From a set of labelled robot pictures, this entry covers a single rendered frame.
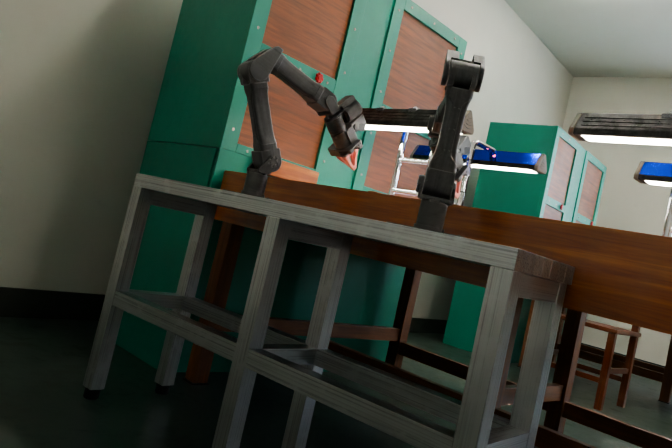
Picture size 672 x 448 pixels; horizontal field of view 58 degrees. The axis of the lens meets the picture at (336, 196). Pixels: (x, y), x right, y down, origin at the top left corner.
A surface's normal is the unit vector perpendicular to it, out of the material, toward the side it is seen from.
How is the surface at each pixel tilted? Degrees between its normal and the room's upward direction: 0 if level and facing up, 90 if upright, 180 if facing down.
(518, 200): 90
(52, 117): 90
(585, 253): 90
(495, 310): 90
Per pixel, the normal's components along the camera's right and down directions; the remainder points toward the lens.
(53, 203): 0.76, 0.14
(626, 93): -0.61, -0.19
